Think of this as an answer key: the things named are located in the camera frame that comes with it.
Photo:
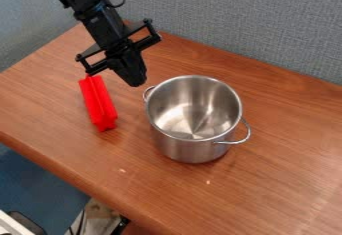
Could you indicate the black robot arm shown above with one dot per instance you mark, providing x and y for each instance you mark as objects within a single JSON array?
[{"x": 119, "y": 41}]

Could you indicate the white object at corner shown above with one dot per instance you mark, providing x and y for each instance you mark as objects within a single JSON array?
[{"x": 9, "y": 227}]

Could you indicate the red rectangular block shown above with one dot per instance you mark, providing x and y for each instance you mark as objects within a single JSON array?
[{"x": 98, "y": 102}]

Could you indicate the stainless steel pot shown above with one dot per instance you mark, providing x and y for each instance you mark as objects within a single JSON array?
[{"x": 195, "y": 116}]

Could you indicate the black table leg frame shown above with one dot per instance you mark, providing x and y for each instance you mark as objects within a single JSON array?
[{"x": 111, "y": 224}]

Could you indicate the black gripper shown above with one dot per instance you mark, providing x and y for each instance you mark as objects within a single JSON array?
[{"x": 119, "y": 42}]

